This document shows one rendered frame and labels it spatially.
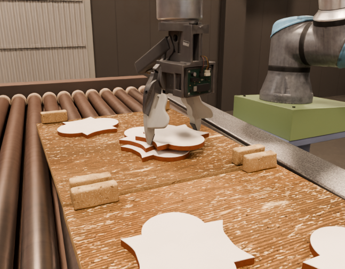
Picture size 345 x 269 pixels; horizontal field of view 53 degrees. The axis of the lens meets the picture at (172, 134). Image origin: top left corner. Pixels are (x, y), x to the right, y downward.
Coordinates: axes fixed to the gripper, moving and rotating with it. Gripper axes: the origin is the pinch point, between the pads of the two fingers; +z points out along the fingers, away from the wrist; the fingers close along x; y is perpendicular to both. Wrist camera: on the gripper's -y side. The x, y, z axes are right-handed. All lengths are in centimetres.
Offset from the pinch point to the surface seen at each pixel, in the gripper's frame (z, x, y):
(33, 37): -4, 72, -320
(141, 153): 1.8, -7.4, 0.8
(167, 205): 2.7, -13.6, 16.4
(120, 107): 4.4, 11.9, -40.6
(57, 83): 1, 6, -76
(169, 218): 1.8, -16.1, 20.2
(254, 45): 12, 342, -261
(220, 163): 2.7, 2.0, 10.8
